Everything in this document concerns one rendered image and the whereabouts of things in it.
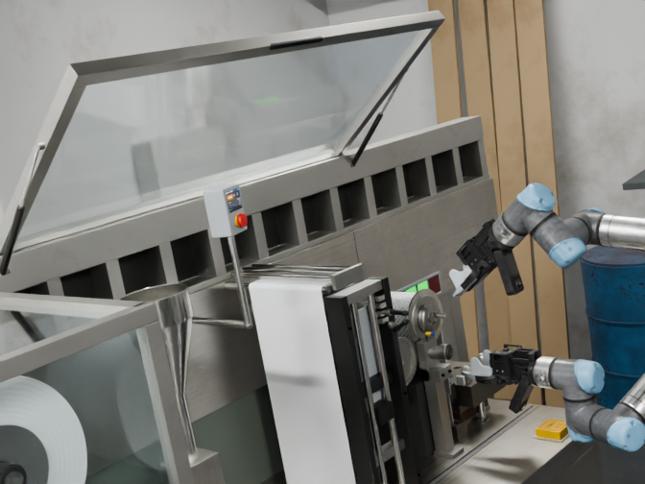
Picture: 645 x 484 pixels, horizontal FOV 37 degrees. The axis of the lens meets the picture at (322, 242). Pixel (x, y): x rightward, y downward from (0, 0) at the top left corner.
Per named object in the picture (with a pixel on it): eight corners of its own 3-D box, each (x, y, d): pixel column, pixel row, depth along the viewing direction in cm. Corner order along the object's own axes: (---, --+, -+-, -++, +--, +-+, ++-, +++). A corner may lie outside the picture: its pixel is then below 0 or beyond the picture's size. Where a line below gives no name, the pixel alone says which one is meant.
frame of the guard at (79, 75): (83, 95, 161) (59, 63, 163) (-2, 281, 197) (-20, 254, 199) (461, 29, 241) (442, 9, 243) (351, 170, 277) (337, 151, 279)
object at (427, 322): (420, 310, 239) (437, 299, 244) (414, 310, 241) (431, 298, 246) (427, 338, 241) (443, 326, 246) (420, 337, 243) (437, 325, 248)
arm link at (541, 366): (565, 382, 233) (548, 395, 227) (548, 380, 236) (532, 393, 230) (561, 352, 232) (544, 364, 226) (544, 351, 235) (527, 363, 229)
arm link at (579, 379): (593, 402, 220) (588, 367, 219) (550, 398, 228) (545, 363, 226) (609, 390, 226) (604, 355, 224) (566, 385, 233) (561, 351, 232)
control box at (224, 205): (238, 236, 197) (229, 188, 195) (211, 238, 199) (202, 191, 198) (254, 228, 203) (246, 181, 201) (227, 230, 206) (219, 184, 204)
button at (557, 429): (561, 441, 242) (559, 432, 241) (536, 437, 246) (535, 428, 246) (573, 430, 247) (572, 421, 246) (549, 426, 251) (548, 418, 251)
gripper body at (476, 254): (470, 247, 237) (498, 215, 229) (493, 274, 234) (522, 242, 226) (453, 255, 231) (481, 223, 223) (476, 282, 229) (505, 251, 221)
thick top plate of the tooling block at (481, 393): (474, 407, 254) (470, 386, 253) (359, 392, 281) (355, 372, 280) (506, 386, 266) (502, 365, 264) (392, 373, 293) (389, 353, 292)
